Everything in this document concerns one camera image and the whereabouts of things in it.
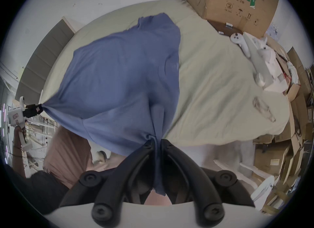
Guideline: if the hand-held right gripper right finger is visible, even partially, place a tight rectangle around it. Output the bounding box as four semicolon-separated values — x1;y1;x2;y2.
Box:
160;139;255;226

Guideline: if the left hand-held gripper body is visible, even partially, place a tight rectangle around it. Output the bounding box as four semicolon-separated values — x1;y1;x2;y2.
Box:
7;96;37;152

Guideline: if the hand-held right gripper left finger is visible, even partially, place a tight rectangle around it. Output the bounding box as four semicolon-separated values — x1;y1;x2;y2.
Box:
59;140;156;226

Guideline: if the blue shirt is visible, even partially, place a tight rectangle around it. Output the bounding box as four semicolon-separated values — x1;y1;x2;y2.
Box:
40;13;182;197

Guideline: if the person's left forearm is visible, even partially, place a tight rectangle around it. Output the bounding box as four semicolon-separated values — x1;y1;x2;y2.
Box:
12;147;27;179

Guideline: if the person's left hand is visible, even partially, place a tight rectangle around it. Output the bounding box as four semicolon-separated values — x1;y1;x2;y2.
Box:
13;125;25;149

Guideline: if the grey padded headboard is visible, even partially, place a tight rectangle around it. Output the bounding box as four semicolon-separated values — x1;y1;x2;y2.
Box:
15;18;75;105

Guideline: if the person's body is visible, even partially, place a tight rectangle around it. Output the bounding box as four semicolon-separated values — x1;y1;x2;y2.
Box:
4;164;70;215

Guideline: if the bed with pale green sheet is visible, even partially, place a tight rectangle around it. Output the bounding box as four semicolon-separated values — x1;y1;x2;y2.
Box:
40;0;290;147

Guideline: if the pile of cardboard cartons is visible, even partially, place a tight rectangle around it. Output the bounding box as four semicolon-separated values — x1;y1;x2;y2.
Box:
253;36;314;214

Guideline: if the white hand controller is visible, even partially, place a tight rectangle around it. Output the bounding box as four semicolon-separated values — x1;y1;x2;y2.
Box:
230;33;252;58
255;73;267;88

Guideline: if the white foam packaging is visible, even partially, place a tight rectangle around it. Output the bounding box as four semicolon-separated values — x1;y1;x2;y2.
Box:
243;32;279;91

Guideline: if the dark brown flat box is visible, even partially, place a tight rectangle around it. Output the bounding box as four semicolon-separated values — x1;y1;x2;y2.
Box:
207;20;244;35

